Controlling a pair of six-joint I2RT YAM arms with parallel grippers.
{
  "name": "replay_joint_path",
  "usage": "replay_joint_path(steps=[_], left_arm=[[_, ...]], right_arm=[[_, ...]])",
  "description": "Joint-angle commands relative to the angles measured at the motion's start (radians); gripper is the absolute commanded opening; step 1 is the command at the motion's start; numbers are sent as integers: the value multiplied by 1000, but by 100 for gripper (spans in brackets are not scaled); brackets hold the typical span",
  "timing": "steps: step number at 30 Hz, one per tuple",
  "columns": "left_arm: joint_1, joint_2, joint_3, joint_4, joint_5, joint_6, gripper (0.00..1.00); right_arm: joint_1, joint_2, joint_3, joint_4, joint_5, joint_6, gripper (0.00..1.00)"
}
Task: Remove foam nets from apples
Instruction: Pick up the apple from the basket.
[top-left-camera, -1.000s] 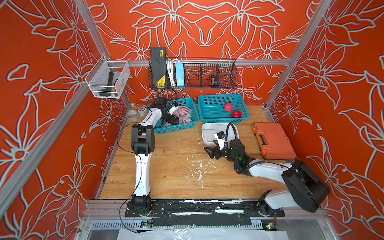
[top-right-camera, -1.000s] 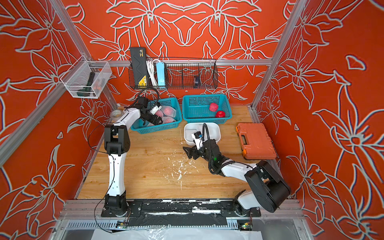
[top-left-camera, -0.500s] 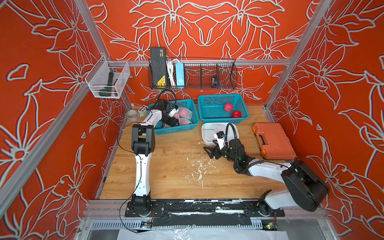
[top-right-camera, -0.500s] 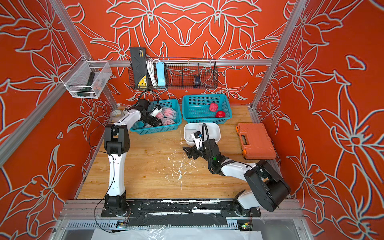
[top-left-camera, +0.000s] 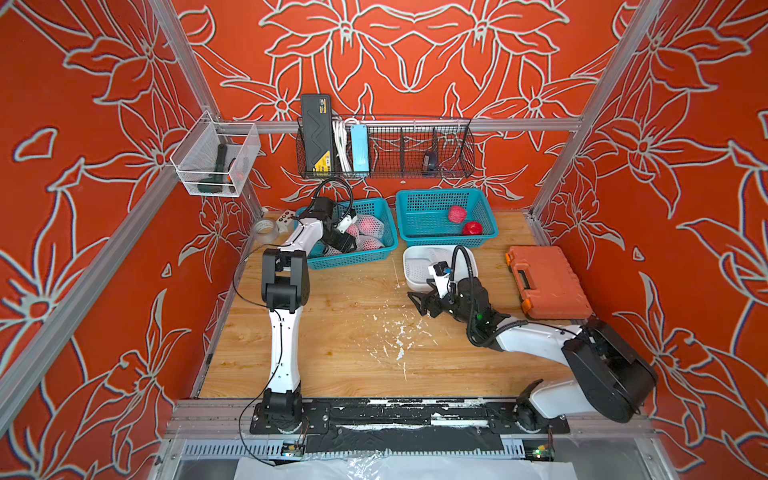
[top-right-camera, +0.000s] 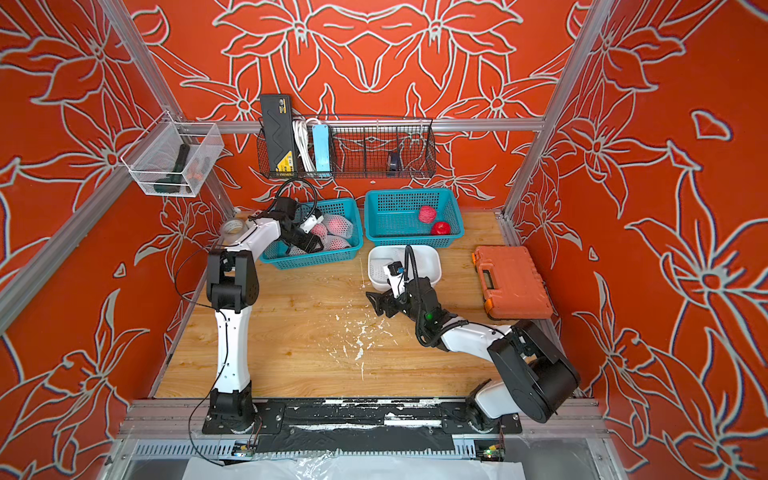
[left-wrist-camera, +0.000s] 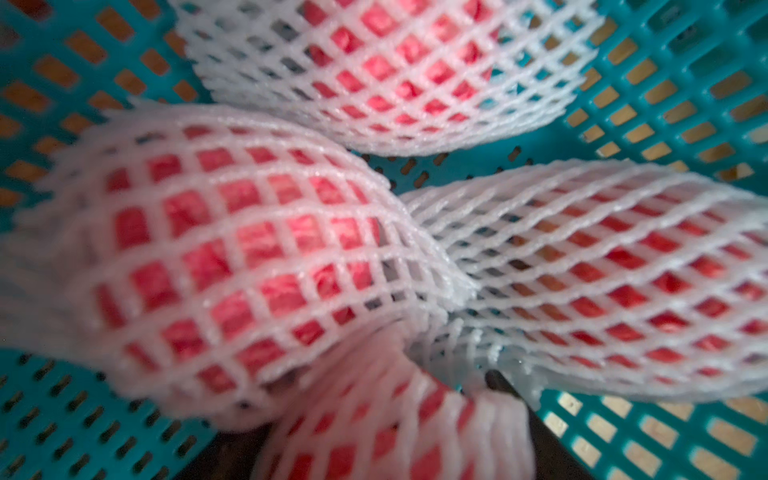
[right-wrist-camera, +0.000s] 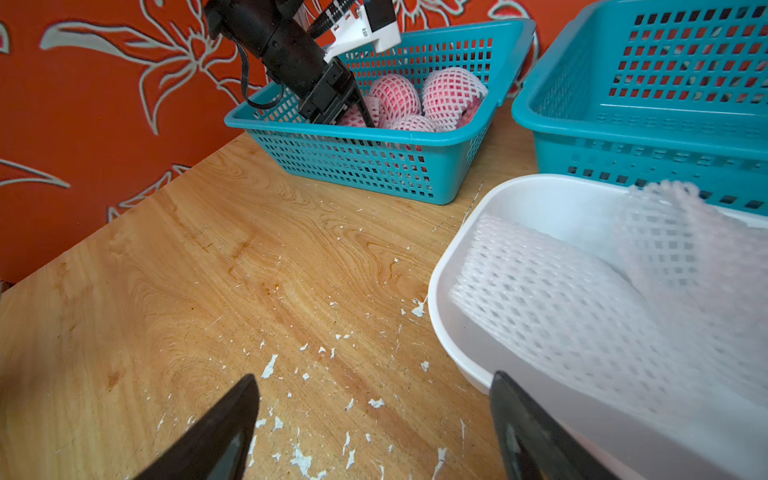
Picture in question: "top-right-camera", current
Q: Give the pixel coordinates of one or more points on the teal basket for bare apples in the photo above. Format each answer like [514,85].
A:
[391,217]

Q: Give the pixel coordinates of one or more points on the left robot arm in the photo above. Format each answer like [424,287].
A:
[232,289]

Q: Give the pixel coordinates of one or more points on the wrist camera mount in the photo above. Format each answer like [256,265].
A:
[307,225]
[396,278]

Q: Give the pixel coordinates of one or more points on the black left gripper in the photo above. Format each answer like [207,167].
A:
[310,242]

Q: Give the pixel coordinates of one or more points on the black box device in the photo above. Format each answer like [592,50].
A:
[277,120]

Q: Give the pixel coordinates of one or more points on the orange tool case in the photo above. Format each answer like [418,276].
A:
[512,288]

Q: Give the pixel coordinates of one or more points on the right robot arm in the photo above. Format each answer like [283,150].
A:
[535,376]

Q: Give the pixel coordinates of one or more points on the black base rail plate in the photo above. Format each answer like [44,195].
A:
[411,427]

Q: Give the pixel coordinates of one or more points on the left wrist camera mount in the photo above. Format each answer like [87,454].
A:
[307,225]

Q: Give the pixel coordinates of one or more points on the black wire wall basket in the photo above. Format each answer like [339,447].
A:
[359,147]

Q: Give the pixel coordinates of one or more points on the light blue power bank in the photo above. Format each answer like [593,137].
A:
[321,144]

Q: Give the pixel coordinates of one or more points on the teal basket with netted apples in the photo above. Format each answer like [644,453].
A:
[284,257]

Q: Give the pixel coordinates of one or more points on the white plastic tub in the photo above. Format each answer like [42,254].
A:
[397,252]

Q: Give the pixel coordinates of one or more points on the clear acrylic wall box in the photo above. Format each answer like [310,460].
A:
[152,154]

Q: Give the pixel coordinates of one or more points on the clear tape roll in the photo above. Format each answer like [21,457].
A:
[232,230]

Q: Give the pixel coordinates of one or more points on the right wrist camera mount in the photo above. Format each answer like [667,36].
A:
[396,278]

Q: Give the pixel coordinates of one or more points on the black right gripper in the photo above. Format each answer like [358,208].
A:
[381,301]

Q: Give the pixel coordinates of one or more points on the dark green handled tool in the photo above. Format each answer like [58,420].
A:
[172,182]

